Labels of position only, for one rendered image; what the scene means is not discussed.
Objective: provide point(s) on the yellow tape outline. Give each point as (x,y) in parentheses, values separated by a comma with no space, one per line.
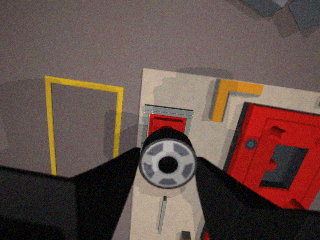
(75,83)

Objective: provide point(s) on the black and grey wheel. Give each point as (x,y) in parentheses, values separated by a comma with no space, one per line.
(162,143)

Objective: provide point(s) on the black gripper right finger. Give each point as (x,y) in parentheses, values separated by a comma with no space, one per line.
(232,211)

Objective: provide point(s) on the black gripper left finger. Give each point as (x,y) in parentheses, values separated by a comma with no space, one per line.
(87,206)

